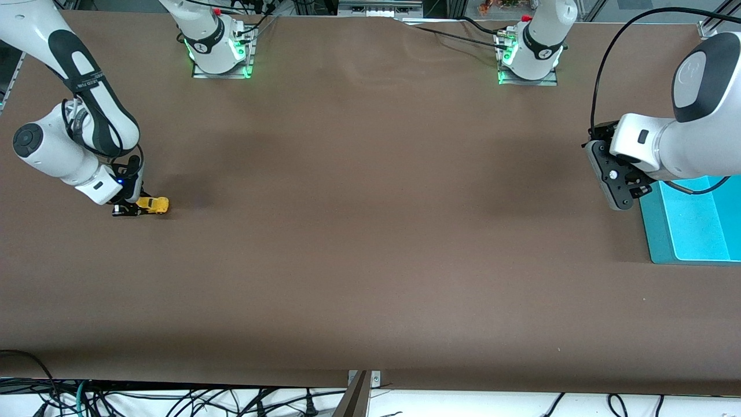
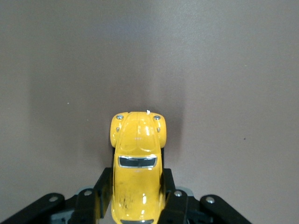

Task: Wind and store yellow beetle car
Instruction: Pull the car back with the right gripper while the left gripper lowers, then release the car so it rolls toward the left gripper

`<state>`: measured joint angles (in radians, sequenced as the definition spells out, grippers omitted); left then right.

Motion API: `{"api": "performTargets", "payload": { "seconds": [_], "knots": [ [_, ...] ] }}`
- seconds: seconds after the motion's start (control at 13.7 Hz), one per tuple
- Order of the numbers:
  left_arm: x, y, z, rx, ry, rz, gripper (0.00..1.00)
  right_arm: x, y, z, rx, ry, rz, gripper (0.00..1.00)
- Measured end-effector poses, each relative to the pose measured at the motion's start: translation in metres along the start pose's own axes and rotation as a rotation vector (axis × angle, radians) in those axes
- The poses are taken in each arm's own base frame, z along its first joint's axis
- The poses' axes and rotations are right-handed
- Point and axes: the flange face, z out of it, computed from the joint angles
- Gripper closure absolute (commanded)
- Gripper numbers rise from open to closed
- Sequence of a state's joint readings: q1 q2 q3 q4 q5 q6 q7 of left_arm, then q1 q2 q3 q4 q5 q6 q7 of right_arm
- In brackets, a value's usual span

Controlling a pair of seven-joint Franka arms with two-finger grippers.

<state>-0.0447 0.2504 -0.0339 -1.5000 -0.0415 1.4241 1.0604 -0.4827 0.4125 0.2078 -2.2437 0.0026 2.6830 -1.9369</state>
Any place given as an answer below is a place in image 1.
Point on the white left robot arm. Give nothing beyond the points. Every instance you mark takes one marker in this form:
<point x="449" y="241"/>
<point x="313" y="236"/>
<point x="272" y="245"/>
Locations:
<point x="694" y="145"/>

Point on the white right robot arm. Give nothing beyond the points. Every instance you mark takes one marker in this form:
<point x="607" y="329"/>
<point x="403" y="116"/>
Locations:
<point x="92" y="104"/>

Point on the silver corner bracket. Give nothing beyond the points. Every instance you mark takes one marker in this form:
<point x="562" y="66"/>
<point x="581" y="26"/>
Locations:
<point x="707" y="29"/>

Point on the brown table cover mat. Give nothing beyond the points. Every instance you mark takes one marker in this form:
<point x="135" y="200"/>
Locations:
<point x="370" y="260"/>

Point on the yellow beetle toy car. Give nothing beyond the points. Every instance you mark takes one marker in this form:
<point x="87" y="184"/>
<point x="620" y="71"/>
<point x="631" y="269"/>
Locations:
<point x="156" y="205"/>

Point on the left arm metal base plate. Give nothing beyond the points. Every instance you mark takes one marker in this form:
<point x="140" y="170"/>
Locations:
<point x="529" y="82"/>

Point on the silver aluminium profile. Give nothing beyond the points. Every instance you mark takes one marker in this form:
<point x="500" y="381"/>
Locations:
<point x="379" y="8"/>

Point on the teal plastic bin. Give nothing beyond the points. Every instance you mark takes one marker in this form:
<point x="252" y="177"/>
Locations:
<point x="694" y="231"/>

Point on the silver table edge bracket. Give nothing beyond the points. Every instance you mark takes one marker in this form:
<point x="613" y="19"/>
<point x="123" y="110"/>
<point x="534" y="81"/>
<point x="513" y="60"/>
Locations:
<point x="375" y="379"/>

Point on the dark grey metal post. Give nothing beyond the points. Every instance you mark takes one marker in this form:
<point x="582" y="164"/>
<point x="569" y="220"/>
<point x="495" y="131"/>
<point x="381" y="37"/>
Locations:
<point x="353" y="402"/>

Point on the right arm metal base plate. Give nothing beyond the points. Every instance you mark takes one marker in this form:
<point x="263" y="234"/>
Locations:
<point x="223" y="75"/>

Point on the silver table side rail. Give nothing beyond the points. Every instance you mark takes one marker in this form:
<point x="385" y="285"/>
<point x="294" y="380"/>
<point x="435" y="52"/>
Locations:
<point x="14" y="75"/>

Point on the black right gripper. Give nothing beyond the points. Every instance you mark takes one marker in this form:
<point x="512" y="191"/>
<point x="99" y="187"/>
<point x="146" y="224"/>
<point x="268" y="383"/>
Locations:
<point x="131" y="191"/>

